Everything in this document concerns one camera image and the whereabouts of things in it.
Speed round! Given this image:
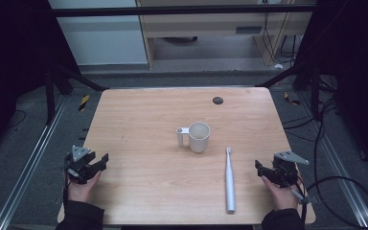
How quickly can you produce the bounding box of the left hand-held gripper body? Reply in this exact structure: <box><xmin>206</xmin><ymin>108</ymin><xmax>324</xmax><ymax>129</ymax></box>
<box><xmin>63</xmin><ymin>145</ymin><xmax>97</xmax><ymax>185</ymax></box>

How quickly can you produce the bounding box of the black horizontal frame bar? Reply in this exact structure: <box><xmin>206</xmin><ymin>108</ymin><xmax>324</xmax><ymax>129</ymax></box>
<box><xmin>49</xmin><ymin>4</ymin><xmax>318</xmax><ymax>18</ymax></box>

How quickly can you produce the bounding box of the aluminium floor rail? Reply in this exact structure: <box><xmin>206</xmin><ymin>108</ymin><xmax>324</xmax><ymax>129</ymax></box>
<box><xmin>295</xmin><ymin>90</ymin><xmax>368</xmax><ymax>229</ymax></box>
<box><xmin>0</xmin><ymin>95</ymin><xmax>69</xmax><ymax>230</ymax></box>

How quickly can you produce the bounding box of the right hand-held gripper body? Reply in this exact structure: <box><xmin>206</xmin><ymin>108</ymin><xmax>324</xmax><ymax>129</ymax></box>
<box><xmin>270</xmin><ymin>150</ymin><xmax>311</xmax><ymax>189</ymax></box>

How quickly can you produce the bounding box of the wooden desk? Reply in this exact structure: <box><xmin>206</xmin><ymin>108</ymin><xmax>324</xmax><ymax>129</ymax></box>
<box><xmin>135</xmin><ymin>0</ymin><xmax>317</xmax><ymax>69</ymax></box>

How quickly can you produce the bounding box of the bundle of hanging black cables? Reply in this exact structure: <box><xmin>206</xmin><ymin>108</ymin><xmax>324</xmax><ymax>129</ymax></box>
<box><xmin>261</xmin><ymin>11</ymin><xmax>299</xmax><ymax>65</ymax></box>

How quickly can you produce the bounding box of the black metal stand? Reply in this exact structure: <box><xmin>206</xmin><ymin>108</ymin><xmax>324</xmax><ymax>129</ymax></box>
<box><xmin>43</xmin><ymin>62</ymin><xmax>109</xmax><ymax>127</ymax></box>
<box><xmin>256</xmin><ymin>62</ymin><xmax>322</xmax><ymax>120</ymax></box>

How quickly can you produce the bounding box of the person's right hand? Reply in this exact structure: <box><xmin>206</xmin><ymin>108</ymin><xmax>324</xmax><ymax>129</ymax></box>
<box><xmin>261</xmin><ymin>175</ymin><xmax>300</xmax><ymax>212</ymax></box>

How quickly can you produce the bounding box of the white cup with handle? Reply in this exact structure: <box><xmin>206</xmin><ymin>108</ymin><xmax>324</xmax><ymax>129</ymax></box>
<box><xmin>175</xmin><ymin>121</ymin><xmax>212</xmax><ymax>154</ymax></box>

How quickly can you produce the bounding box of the white cabinet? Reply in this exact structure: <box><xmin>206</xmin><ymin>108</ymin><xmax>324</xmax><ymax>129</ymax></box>
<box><xmin>47</xmin><ymin>0</ymin><xmax>150</xmax><ymax>67</ymax></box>

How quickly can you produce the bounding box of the person's left hand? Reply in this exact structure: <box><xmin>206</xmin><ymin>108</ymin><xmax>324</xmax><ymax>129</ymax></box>
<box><xmin>66</xmin><ymin>170</ymin><xmax>104</xmax><ymax>204</ymax></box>

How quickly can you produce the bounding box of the white electric toothbrush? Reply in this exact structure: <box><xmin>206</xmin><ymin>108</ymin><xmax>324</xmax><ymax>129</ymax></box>
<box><xmin>224</xmin><ymin>146</ymin><xmax>237</xmax><ymax>215</ymax></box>

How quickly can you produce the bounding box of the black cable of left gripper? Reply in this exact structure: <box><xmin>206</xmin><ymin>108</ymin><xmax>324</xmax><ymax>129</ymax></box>
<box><xmin>62</xmin><ymin>158</ymin><xmax>71</xmax><ymax>207</ymax></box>

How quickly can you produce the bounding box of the black floor cable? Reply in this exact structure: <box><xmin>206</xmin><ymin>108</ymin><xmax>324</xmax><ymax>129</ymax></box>
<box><xmin>281</xmin><ymin>95</ymin><xmax>339</xmax><ymax>205</ymax></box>

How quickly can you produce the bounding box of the yellow black hazard tape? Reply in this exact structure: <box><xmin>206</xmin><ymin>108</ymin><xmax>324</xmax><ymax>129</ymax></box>
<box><xmin>283</xmin><ymin>91</ymin><xmax>301</xmax><ymax>106</ymax></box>
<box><xmin>78</xmin><ymin>94</ymin><xmax>91</xmax><ymax>112</ymax></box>

